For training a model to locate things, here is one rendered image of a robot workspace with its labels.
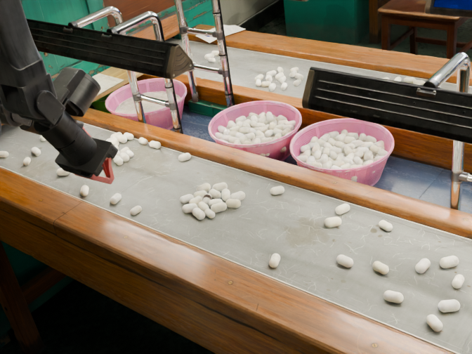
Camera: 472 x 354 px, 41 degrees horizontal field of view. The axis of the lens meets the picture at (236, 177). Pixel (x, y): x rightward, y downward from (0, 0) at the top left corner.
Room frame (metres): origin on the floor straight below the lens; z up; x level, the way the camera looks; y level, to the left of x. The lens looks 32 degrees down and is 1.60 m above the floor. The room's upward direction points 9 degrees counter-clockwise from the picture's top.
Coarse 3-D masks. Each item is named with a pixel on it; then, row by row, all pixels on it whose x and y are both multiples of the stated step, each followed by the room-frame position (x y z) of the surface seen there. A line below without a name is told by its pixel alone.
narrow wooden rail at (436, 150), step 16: (208, 80) 1.97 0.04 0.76; (208, 96) 1.91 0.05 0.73; (224, 96) 1.87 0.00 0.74; (240, 96) 1.82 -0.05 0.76; (256, 96) 1.79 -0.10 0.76; (272, 96) 1.77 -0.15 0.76; (288, 96) 1.75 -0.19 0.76; (304, 112) 1.66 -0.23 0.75; (320, 112) 1.62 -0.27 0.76; (320, 128) 1.63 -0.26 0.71; (352, 128) 1.55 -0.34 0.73; (368, 128) 1.52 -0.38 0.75; (400, 144) 1.46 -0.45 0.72; (416, 144) 1.43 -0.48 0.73; (432, 144) 1.40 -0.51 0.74; (448, 144) 1.37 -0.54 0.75; (416, 160) 1.43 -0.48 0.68; (432, 160) 1.40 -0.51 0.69; (448, 160) 1.37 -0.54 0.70; (464, 160) 1.34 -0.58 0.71
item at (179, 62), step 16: (32, 32) 1.72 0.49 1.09; (48, 32) 1.68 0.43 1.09; (64, 32) 1.64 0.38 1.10; (80, 32) 1.60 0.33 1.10; (96, 32) 1.56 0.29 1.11; (48, 48) 1.65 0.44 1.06; (64, 48) 1.61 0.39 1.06; (80, 48) 1.58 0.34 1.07; (96, 48) 1.54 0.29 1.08; (112, 48) 1.50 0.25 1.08; (128, 48) 1.47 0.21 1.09; (144, 48) 1.43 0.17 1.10; (160, 48) 1.40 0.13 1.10; (176, 48) 1.38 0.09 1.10; (112, 64) 1.48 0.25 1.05; (128, 64) 1.45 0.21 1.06; (144, 64) 1.41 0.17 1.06; (160, 64) 1.38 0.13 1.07; (176, 64) 1.37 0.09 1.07; (192, 64) 1.41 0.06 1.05
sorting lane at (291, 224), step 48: (0, 144) 1.78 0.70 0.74; (48, 144) 1.73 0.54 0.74; (96, 192) 1.41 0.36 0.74; (144, 192) 1.38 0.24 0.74; (192, 192) 1.34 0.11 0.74; (288, 192) 1.28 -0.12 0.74; (192, 240) 1.15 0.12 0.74; (240, 240) 1.12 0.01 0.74; (288, 240) 1.09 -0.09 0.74; (336, 240) 1.07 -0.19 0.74; (384, 240) 1.04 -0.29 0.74; (432, 240) 1.02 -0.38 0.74; (336, 288) 0.92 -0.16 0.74; (384, 288) 0.90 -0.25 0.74; (432, 288) 0.88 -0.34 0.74; (432, 336) 0.77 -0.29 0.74
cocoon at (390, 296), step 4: (384, 292) 0.88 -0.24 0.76; (388, 292) 0.87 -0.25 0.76; (392, 292) 0.87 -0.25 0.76; (396, 292) 0.87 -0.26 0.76; (384, 296) 0.87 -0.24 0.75; (388, 296) 0.86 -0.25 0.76; (392, 296) 0.86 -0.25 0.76; (396, 296) 0.86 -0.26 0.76; (400, 296) 0.86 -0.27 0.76; (388, 300) 0.86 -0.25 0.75; (392, 300) 0.86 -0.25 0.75; (396, 300) 0.85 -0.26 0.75; (400, 300) 0.85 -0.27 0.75
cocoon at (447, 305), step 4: (444, 300) 0.83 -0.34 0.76; (448, 300) 0.83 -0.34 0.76; (452, 300) 0.83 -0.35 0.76; (456, 300) 0.83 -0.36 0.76; (440, 304) 0.82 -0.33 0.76; (444, 304) 0.82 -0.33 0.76; (448, 304) 0.82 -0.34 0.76; (452, 304) 0.82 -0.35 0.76; (456, 304) 0.82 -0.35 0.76; (440, 308) 0.82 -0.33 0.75; (444, 308) 0.81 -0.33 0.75; (448, 308) 0.81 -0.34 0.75; (452, 308) 0.81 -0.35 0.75; (456, 308) 0.81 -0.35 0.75; (444, 312) 0.81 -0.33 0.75
